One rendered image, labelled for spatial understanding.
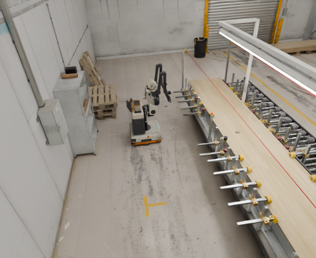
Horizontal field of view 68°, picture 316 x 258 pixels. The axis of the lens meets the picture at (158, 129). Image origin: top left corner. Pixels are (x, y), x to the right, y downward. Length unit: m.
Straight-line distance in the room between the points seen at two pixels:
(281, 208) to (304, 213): 0.24
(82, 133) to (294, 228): 3.79
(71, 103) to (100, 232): 2.27
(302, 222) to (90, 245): 2.77
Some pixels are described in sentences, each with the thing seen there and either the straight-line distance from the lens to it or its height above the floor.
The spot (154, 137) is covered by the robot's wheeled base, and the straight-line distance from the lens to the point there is 5.10.
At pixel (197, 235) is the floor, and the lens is 3.81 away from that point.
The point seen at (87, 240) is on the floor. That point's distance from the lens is 3.96.
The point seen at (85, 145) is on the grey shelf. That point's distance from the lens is 5.07.
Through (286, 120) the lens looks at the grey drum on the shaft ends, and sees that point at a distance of 4.86.
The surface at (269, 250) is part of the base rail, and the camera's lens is 3.08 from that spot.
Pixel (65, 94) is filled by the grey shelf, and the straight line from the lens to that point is 4.50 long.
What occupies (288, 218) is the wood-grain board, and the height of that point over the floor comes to 0.90.
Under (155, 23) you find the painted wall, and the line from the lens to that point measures 10.59.
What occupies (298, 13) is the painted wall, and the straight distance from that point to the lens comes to 13.02.
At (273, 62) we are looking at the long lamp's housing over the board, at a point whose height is 2.36.
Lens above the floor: 3.27
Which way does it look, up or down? 35 degrees down
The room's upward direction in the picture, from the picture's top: 3 degrees counter-clockwise
